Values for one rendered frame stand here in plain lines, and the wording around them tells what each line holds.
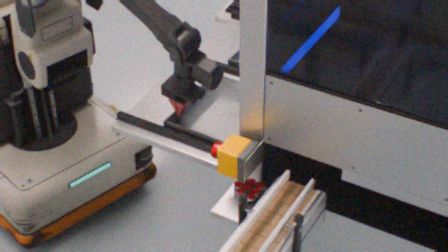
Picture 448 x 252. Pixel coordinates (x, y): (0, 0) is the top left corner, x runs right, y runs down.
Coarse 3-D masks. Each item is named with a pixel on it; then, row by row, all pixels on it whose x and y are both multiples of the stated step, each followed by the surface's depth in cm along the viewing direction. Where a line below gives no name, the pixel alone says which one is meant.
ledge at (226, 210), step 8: (232, 192) 186; (264, 192) 186; (224, 200) 184; (232, 200) 184; (216, 208) 182; (224, 208) 182; (232, 208) 182; (216, 216) 182; (224, 216) 180; (232, 216) 180; (232, 224) 180
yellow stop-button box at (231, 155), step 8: (232, 136) 179; (240, 136) 179; (224, 144) 177; (232, 144) 177; (240, 144) 177; (248, 144) 177; (256, 144) 177; (224, 152) 175; (232, 152) 174; (240, 152) 175; (248, 152) 174; (224, 160) 176; (232, 160) 175; (240, 160) 173; (224, 168) 178; (232, 168) 176; (240, 168) 175; (232, 176) 178; (240, 176) 176
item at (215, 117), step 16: (224, 80) 220; (208, 96) 218; (224, 96) 217; (192, 112) 212; (208, 112) 212; (224, 112) 211; (176, 128) 203; (192, 128) 206; (208, 128) 206; (224, 128) 206
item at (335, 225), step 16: (336, 208) 181; (352, 208) 181; (368, 208) 181; (336, 224) 182; (352, 224) 179; (368, 224) 177; (384, 224) 177; (400, 224) 177; (416, 224) 177; (320, 240) 188; (336, 240) 185; (352, 240) 182; (368, 240) 179; (384, 240) 176; (400, 240) 174; (416, 240) 173; (432, 240) 173
